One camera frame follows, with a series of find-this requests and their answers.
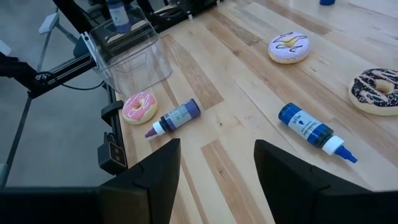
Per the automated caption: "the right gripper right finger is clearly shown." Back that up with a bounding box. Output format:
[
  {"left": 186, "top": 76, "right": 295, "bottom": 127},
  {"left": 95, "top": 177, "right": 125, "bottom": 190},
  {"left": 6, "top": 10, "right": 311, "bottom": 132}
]
[{"left": 253, "top": 139, "right": 374, "bottom": 224}]

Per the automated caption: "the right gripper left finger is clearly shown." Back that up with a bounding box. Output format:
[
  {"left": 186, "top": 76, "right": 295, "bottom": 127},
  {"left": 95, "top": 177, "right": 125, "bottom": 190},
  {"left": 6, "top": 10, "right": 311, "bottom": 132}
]
[{"left": 99, "top": 138, "right": 182, "bottom": 224}]

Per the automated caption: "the purple food colouring bottle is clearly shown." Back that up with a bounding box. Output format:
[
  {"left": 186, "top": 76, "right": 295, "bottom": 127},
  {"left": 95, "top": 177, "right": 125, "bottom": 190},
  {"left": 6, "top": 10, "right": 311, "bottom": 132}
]
[{"left": 144, "top": 98, "right": 202, "bottom": 139}]

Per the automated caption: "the pink frosted toy donut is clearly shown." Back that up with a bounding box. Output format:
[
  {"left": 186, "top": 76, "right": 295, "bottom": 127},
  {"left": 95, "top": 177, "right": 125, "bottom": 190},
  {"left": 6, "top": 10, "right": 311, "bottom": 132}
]
[{"left": 121, "top": 91, "right": 159, "bottom": 126}]

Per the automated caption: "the small food colouring bottle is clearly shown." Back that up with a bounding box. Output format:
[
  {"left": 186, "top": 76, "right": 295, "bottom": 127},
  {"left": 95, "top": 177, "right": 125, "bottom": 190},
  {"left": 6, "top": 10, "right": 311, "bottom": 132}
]
[{"left": 107, "top": 0, "right": 131, "bottom": 34}]

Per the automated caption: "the chocolate frosted toy donut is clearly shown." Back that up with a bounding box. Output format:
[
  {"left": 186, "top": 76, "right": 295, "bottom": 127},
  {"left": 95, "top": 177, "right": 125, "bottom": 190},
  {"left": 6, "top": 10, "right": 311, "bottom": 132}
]
[{"left": 348, "top": 67, "right": 398, "bottom": 117}]

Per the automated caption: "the clear plastic bin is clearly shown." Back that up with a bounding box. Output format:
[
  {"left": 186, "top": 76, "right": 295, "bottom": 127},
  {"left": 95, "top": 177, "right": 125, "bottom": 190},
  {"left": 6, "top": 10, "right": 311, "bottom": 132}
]
[{"left": 89, "top": 4, "right": 174, "bottom": 98}]

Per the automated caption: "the purple frosted toy donut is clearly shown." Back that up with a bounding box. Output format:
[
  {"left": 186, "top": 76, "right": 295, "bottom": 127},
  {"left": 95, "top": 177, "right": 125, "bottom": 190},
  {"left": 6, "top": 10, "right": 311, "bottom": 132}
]
[{"left": 267, "top": 30, "right": 311, "bottom": 65}]

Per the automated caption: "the black table-level camera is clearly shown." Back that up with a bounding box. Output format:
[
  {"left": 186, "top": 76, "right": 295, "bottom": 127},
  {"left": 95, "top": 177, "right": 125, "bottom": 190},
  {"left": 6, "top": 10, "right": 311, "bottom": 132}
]
[{"left": 97, "top": 133, "right": 128, "bottom": 175}]

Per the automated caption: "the black frame clamp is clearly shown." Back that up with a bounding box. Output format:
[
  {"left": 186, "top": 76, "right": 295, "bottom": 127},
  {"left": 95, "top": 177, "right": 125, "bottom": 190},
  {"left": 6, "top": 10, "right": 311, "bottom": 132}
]
[{"left": 101, "top": 100, "right": 124, "bottom": 126}]

